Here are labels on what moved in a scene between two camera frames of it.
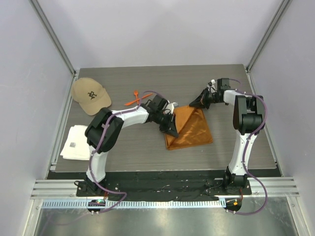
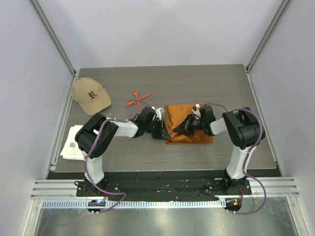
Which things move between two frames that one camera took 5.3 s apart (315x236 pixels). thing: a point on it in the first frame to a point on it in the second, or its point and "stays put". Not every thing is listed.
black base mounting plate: (163, 186) stays put
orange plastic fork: (136, 93) stays put
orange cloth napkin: (192, 127) stays put
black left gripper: (168, 128) to (160, 133)
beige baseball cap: (90, 95) stays put
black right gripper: (201, 102) to (186, 127)
